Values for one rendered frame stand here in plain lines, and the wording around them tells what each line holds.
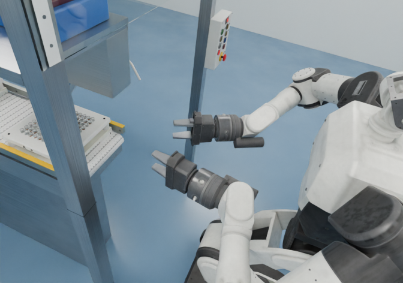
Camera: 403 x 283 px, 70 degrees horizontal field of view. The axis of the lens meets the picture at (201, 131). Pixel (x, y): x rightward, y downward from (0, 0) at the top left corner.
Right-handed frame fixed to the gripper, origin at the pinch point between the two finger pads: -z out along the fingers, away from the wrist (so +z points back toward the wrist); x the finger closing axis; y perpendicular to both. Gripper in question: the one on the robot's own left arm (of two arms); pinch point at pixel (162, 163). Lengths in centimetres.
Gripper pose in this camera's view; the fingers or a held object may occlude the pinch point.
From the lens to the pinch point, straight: 81.0
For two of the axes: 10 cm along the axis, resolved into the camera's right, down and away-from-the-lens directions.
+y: 5.0, -5.3, 6.8
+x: -1.1, 7.4, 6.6
